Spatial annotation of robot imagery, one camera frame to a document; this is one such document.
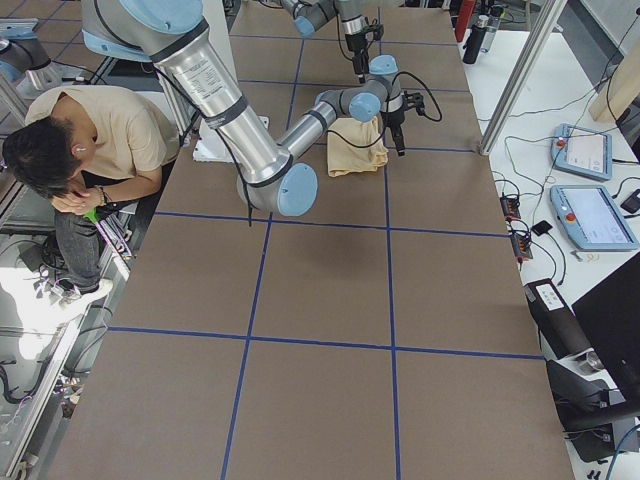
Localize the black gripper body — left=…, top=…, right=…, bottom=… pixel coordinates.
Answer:
left=347, top=32, right=368, bottom=63
left=382, top=107, right=405, bottom=134

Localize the beige long-sleeve printed shirt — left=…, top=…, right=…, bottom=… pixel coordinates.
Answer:
left=327, top=117, right=388, bottom=178

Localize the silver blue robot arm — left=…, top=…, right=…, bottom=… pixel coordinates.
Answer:
left=81, top=1, right=408, bottom=217
left=275, top=0, right=384, bottom=84

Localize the black thermos bottle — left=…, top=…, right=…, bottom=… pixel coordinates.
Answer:
left=462, top=15, right=489, bottom=65

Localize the clear water bottle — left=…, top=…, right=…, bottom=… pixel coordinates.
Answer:
left=480, top=5, right=504, bottom=53

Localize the blue teach pendant tablet far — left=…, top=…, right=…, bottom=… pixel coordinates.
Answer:
left=551, top=123, right=613, bottom=181

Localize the blue teach pendant tablet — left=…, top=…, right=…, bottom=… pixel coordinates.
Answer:
left=550, top=185, right=639, bottom=252
left=551, top=123, right=613, bottom=181

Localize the blue teach pendant tablet near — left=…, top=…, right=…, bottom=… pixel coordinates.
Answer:
left=550, top=185, right=639, bottom=252

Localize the brown paper roll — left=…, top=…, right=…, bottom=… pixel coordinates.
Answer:
left=524, top=279, right=591, bottom=358

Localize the black computer monitor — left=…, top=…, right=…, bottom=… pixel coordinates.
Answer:
left=572, top=255, right=639, bottom=399

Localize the seated person in beige shirt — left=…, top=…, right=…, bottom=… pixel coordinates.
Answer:
left=2, top=85, right=181, bottom=311

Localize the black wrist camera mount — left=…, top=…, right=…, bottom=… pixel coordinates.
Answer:
left=402, top=91, right=427, bottom=118
left=363, top=20, right=384, bottom=43

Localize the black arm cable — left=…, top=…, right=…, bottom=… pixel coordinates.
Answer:
left=394, top=70, right=444, bottom=123

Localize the grey aluminium frame post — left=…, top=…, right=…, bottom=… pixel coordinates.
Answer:
left=478, top=0, right=567, bottom=156

